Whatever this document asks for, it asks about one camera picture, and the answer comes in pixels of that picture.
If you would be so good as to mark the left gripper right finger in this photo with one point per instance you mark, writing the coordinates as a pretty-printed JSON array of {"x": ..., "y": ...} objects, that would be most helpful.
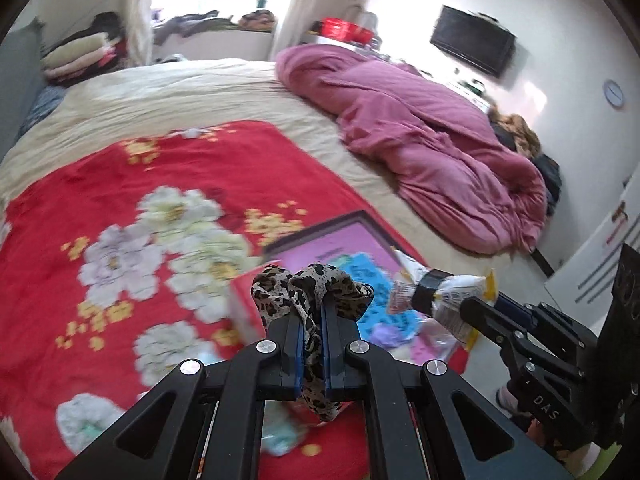
[{"x": 424, "y": 422}]

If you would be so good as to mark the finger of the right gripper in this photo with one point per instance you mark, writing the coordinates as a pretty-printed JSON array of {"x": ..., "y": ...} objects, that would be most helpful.
[{"x": 503, "y": 318}]

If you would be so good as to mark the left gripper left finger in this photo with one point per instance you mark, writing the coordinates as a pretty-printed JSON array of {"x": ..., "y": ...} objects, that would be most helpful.
[{"x": 200, "y": 421}]

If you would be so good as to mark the green white tissue pack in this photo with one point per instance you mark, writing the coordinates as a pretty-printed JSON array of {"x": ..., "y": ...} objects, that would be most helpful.
[{"x": 281, "y": 430}]

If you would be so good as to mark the leopard print scrunchie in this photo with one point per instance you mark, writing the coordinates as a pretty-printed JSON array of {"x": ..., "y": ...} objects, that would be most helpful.
[{"x": 278, "y": 292}]

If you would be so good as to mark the red tissue box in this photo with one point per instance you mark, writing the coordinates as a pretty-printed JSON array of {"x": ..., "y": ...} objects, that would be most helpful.
[{"x": 243, "y": 312}]

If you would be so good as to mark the pink quilted duvet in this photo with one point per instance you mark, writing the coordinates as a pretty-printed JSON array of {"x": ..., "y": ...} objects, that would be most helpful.
[{"x": 447, "y": 162}]

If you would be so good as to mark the pink shallow box tray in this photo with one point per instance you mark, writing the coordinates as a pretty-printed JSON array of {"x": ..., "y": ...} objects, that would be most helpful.
[{"x": 358, "y": 245}]

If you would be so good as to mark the red floral blanket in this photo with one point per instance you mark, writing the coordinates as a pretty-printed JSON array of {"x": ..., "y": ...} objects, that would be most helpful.
[{"x": 116, "y": 268}]

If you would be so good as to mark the brown clothes on chair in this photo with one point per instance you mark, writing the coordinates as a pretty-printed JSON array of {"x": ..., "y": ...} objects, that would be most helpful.
[{"x": 513, "y": 131}]

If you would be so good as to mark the red bag on counter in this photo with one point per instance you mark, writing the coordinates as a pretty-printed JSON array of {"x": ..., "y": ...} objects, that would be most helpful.
[{"x": 345, "y": 31}]

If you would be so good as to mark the beige bed sheet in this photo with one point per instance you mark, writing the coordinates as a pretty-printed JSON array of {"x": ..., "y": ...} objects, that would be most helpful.
[{"x": 150, "y": 101}]

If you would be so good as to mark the white curtain right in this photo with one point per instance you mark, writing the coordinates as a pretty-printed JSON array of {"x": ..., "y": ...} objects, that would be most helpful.
[{"x": 291, "y": 26}]

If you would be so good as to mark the white curtain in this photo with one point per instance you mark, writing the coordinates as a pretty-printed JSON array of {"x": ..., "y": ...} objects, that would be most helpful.
[
  {"x": 137, "y": 19},
  {"x": 291, "y": 26}
]

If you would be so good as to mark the grey quilted headboard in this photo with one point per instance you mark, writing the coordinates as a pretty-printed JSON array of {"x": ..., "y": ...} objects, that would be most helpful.
[{"x": 21, "y": 80}]

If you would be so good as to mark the clothes pile on windowsill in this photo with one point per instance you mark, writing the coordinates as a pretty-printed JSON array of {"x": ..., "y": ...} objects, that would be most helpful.
[{"x": 187, "y": 25}]

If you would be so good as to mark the folded blankets stack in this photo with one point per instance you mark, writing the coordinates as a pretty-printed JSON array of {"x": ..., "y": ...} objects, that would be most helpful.
[{"x": 91, "y": 52}]

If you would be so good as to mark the white curtain left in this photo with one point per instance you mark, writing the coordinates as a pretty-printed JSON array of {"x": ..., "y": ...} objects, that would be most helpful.
[{"x": 137, "y": 19}]

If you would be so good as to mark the round wall clock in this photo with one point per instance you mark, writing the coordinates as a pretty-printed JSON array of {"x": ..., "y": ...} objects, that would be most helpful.
[{"x": 614, "y": 94}]

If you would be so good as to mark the black wall television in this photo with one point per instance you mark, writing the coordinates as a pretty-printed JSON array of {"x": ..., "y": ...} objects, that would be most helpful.
[{"x": 480, "y": 42}]

